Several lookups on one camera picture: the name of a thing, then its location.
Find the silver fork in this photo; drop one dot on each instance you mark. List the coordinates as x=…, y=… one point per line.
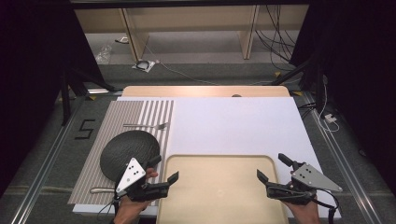
x=140, y=125

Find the silver table knife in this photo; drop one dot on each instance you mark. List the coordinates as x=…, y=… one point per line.
x=101, y=189

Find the person's left hand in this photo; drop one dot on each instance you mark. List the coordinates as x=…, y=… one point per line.
x=129, y=211

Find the metal floor rail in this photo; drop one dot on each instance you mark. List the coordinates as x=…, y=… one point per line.
x=345, y=161
x=46, y=161

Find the black textured round plate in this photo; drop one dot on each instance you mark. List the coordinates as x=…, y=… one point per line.
x=127, y=149

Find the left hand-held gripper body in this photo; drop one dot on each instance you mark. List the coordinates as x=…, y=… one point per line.
x=130, y=175

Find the person's right hand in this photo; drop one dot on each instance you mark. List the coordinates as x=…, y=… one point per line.
x=305, y=214

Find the grey striped placemat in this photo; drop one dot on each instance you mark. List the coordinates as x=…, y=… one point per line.
x=124, y=113

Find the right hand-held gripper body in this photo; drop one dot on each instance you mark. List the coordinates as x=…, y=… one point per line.
x=311, y=179

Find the black curtain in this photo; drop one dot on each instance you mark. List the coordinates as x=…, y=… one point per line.
x=31, y=77
x=358, y=77

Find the clear plastic bag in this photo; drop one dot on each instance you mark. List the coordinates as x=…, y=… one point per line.
x=104, y=55

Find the white packet with black item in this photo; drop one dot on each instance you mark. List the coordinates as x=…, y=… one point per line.
x=143, y=66

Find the beige plastic tray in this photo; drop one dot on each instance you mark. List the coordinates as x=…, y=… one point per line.
x=218, y=189

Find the black metal stand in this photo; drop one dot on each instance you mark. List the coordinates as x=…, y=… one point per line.
x=65, y=99
x=317, y=77

